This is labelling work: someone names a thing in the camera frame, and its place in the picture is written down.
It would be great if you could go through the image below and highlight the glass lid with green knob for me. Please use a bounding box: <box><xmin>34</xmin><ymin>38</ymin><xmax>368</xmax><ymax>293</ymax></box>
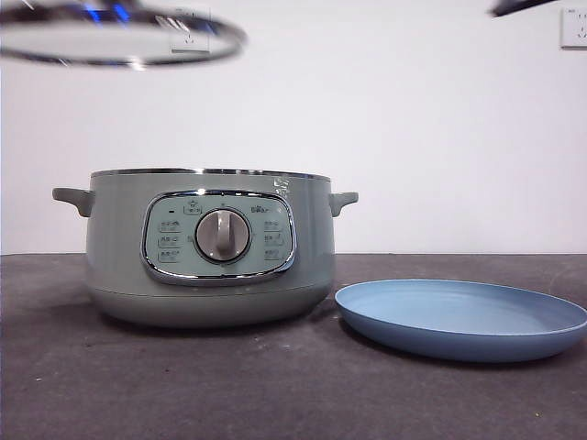
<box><xmin>0</xmin><ymin>0</ymin><xmax>249</xmax><ymax>72</ymax></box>

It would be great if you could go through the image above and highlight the blue round plate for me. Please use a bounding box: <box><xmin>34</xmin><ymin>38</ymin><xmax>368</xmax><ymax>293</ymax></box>
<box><xmin>334</xmin><ymin>278</ymin><xmax>587</xmax><ymax>365</ymax></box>

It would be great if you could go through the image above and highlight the pale green electric steamer pot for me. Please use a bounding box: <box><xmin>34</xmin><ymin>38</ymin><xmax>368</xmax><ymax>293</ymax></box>
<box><xmin>51</xmin><ymin>168</ymin><xmax>360</xmax><ymax>329</ymax></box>

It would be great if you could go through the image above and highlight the white wall socket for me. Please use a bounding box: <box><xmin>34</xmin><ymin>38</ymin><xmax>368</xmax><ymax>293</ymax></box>
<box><xmin>559</xmin><ymin>7</ymin><xmax>587</xmax><ymax>50</ymax></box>
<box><xmin>170</xmin><ymin>6</ymin><xmax>212</xmax><ymax>53</ymax></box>

